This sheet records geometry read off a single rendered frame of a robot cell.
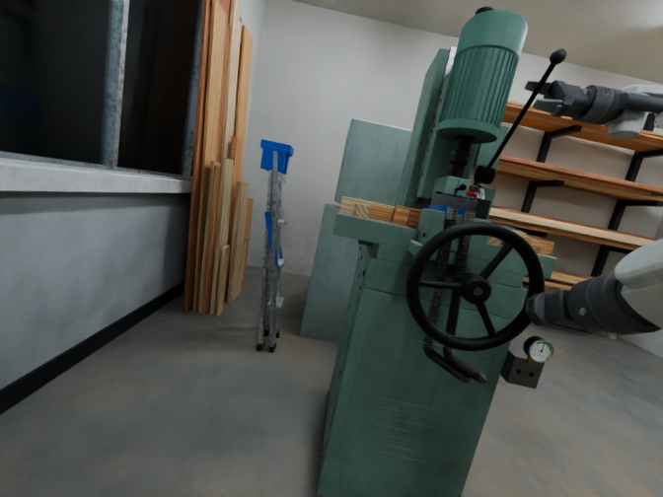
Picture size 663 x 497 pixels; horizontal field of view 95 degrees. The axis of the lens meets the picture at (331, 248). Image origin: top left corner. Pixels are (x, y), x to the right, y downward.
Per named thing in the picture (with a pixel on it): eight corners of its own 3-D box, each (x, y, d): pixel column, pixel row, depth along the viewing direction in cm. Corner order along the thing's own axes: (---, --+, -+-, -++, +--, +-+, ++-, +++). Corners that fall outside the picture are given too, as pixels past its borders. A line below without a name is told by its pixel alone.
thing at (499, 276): (376, 258, 84) (379, 244, 84) (372, 247, 105) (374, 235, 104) (521, 288, 83) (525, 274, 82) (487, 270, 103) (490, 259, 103)
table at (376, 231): (329, 239, 75) (332, 214, 74) (335, 227, 105) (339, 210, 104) (576, 290, 72) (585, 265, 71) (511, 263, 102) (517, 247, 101)
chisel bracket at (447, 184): (440, 203, 92) (448, 175, 90) (429, 203, 106) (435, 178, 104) (465, 208, 92) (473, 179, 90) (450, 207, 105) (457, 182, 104)
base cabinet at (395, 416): (314, 495, 98) (360, 287, 86) (329, 387, 155) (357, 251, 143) (453, 530, 96) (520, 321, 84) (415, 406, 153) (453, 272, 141)
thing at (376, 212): (365, 216, 98) (368, 204, 97) (365, 216, 100) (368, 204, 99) (551, 253, 96) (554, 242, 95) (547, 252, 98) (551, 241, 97)
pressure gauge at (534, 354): (523, 366, 79) (533, 337, 78) (515, 359, 83) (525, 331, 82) (548, 372, 79) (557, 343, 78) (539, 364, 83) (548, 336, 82)
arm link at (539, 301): (524, 334, 54) (577, 327, 43) (524, 283, 57) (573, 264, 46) (596, 351, 53) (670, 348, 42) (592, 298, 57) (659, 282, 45)
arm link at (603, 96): (558, 69, 81) (604, 77, 81) (536, 105, 89) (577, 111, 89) (572, 91, 74) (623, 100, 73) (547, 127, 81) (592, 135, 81)
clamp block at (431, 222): (423, 246, 73) (432, 209, 72) (412, 239, 87) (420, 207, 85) (484, 258, 73) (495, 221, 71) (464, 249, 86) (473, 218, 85)
